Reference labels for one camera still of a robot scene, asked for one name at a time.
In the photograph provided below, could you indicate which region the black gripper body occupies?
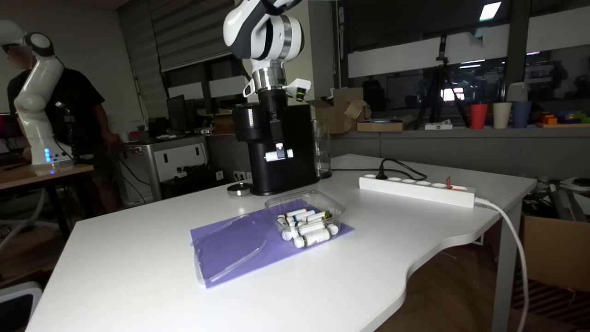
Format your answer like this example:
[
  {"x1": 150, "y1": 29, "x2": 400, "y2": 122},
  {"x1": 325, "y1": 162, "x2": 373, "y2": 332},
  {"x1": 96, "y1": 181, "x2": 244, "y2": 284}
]
[{"x1": 256, "y1": 85, "x2": 293, "y2": 149}]

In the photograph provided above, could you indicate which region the black coffee machine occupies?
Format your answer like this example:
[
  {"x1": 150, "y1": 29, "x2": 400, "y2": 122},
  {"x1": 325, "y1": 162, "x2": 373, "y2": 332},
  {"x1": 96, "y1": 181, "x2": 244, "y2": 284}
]
[{"x1": 234, "y1": 101, "x2": 321, "y2": 197}]

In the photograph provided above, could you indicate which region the clear water tank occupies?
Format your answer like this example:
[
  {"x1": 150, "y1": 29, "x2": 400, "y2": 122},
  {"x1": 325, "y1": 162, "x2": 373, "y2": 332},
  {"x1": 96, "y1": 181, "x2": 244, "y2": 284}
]
[{"x1": 310, "y1": 99, "x2": 334, "y2": 181}]

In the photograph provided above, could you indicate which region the open cardboard box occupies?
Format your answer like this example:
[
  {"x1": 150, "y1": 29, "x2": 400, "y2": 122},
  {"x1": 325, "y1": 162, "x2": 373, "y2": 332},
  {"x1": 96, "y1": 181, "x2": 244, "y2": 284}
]
[{"x1": 306, "y1": 87, "x2": 374, "y2": 136}]

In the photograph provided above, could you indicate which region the round metal dish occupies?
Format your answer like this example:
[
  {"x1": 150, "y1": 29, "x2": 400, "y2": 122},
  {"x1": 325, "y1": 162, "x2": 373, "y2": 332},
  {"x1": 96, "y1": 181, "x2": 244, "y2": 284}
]
[{"x1": 225, "y1": 181, "x2": 255, "y2": 199}]

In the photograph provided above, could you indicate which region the white battery blue cap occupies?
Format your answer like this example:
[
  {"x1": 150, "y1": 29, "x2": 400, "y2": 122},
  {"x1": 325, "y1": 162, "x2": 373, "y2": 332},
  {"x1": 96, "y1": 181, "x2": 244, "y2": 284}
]
[{"x1": 275, "y1": 208, "x2": 310, "y2": 221}]

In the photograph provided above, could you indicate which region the flat brown box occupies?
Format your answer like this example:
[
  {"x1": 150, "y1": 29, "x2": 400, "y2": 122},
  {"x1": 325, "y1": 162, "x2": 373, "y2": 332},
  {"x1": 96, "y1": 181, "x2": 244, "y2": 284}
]
[{"x1": 356, "y1": 120, "x2": 406, "y2": 135}]

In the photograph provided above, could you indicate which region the orange-capped medicine bottle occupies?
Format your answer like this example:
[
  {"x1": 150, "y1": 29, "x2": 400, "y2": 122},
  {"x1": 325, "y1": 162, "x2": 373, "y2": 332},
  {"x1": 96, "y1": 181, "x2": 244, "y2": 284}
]
[{"x1": 284, "y1": 210, "x2": 334, "y2": 227}]

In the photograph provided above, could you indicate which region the grey metal cabinet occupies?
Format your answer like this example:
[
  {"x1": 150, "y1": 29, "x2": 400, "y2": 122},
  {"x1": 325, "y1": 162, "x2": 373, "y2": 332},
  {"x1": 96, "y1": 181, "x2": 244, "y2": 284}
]
[{"x1": 118, "y1": 135, "x2": 212, "y2": 208}]

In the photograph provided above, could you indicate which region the grey window blind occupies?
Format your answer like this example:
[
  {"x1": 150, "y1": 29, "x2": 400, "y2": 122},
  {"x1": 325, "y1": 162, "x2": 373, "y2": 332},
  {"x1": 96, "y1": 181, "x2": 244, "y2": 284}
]
[{"x1": 150, "y1": 0, "x2": 244, "y2": 74}]

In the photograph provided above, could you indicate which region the purple plastic sheet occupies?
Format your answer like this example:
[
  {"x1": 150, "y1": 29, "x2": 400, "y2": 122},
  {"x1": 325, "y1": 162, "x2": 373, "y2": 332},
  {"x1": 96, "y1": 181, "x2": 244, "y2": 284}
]
[{"x1": 188, "y1": 197, "x2": 356, "y2": 289}]

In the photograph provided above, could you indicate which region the white power strip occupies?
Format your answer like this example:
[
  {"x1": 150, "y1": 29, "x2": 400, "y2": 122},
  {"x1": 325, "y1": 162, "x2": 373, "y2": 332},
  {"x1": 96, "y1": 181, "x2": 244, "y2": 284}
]
[{"x1": 358, "y1": 173, "x2": 478, "y2": 210}]

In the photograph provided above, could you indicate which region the person in black shirt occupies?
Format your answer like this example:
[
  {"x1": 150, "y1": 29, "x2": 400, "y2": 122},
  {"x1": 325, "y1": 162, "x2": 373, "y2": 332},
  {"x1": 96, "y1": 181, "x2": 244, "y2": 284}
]
[{"x1": 4, "y1": 40, "x2": 122, "y2": 212}]

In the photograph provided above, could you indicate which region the red cup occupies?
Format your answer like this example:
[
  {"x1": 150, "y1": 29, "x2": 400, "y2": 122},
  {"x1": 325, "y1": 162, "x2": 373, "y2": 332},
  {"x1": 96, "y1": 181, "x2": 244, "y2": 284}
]
[{"x1": 468, "y1": 101, "x2": 491, "y2": 131}]

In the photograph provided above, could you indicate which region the white cup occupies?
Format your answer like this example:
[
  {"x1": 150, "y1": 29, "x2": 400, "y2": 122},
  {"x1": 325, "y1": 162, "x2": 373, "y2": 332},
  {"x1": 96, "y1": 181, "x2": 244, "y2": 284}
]
[{"x1": 491, "y1": 101, "x2": 513, "y2": 131}]

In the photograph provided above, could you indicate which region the ceiling light panel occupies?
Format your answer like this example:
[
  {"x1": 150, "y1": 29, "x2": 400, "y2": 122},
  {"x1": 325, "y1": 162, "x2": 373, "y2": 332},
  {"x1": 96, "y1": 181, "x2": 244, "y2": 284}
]
[{"x1": 478, "y1": 0, "x2": 505, "y2": 24}]

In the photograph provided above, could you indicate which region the blue cup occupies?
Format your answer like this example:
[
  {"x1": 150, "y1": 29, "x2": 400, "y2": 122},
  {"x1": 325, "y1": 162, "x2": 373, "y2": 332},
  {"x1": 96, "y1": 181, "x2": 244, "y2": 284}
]
[{"x1": 513, "y1": 99, "x2": 533, "y2": 129}]

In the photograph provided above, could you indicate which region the wooden side table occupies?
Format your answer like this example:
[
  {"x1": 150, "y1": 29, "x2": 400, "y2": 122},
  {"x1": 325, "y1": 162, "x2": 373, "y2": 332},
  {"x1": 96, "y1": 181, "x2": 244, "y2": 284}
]
[{"x1": 0, "y1": 160, "x2": 96, "y2": 194}]

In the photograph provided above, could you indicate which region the orange yellow toy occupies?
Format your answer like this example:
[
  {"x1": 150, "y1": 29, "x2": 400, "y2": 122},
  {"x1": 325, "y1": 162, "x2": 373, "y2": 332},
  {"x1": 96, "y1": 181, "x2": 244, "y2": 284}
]
[{"x1": 533, "y1": 109, "x2": 561, "y2": 129}]

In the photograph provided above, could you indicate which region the white chair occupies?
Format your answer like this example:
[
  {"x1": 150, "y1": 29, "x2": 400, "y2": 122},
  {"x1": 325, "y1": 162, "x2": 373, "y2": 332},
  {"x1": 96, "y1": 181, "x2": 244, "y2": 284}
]
[{"x1": 0, "y1": 280, "x2": 44, "y2": 332}]

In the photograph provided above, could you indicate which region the large cardboard box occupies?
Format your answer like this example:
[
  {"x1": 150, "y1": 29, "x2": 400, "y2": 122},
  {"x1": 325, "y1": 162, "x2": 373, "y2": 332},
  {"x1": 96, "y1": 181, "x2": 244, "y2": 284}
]
[{"x1": 522, "y1": 214, "x2": 590, "y2": 295}]

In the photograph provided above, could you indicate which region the black plug cable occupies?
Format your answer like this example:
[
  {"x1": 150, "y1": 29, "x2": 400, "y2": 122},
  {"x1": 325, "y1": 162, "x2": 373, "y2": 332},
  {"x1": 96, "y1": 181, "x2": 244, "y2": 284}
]
[{"x1": 374, "y1": 157, "x2": 430, "y2": 182}]

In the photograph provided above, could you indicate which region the black camera tripod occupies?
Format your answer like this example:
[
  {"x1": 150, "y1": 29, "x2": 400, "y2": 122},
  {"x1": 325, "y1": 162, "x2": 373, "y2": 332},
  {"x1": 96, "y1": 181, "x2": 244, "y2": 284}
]
[{"x1": 417, "y1": 33, "x2": 470, "y2": 131}]

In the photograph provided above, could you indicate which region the white power strip cable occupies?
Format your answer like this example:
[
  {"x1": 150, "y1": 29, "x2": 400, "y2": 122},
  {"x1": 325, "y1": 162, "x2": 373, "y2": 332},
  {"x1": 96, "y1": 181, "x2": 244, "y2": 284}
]
[{"x1": 472, "y1": 195, "x2": 531, "y2": 332}]

